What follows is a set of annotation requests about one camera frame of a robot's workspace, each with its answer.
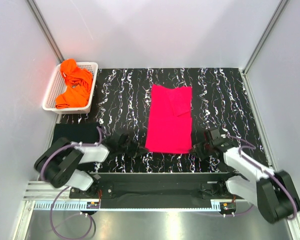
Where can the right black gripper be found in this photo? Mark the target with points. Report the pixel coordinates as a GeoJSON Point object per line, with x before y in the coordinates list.
{"type": "Point", "coordinates": [197, 149]}

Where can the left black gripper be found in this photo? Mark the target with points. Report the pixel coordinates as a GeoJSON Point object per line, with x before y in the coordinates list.
{"type": "Point", "coordinates": [135, 148]}

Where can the magenta pink t shirt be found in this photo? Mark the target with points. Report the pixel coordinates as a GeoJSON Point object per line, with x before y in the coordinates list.
{"type": "Point", "coordinates": [169, 129]}

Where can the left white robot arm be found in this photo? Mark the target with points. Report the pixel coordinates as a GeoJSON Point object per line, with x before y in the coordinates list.
{"type": "Point", "coordinates": [59, 165]}

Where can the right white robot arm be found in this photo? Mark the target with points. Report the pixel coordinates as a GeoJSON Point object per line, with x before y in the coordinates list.
{"type": "Point", "coordinates": [272, 192]}

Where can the folded black t shirt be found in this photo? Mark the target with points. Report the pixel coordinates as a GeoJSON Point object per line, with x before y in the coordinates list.
{"type": "Point", "coordinates": [67, 136]}

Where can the orange t shirt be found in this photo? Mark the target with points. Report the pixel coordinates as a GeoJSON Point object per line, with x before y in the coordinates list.
{"type": "Point", "coordinates": [78, 83]}

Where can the white plastic basket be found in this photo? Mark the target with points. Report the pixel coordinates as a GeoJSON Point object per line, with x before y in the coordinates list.
{"type": "Point", "coordinates": [58, 86]}

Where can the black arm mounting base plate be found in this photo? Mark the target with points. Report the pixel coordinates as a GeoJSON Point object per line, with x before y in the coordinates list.
{"type": "Point", "coordinates": [194, 185]}

